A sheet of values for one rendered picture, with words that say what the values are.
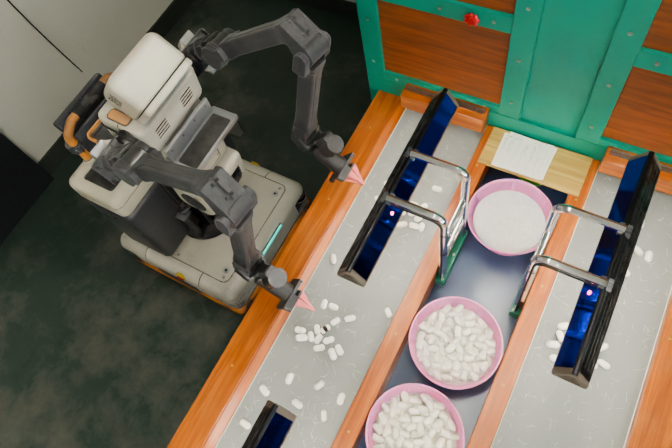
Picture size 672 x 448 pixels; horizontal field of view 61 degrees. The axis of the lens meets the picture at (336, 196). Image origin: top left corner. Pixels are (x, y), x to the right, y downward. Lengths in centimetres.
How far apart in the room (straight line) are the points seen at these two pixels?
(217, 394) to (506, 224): 103
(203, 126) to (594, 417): 140
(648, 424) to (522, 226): 64
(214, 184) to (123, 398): 166
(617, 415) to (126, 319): 208
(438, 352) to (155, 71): 112
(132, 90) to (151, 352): 149
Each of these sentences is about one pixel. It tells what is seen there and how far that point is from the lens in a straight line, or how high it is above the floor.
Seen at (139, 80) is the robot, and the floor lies 136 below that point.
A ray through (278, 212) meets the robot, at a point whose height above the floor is 28.
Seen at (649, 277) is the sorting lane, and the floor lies 74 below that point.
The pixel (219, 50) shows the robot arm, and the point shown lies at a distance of 169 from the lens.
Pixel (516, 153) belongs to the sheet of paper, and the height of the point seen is 78.
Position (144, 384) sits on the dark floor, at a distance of 277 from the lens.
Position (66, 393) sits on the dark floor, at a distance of 295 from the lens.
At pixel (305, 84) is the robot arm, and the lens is 154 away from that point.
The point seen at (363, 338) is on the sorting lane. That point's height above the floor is 74.
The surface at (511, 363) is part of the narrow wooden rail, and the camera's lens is 173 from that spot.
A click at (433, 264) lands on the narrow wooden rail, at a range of 180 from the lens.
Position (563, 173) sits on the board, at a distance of 196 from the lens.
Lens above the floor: 244
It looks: 60 degrees down
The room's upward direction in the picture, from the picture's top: 18 degrees counter-clockwise
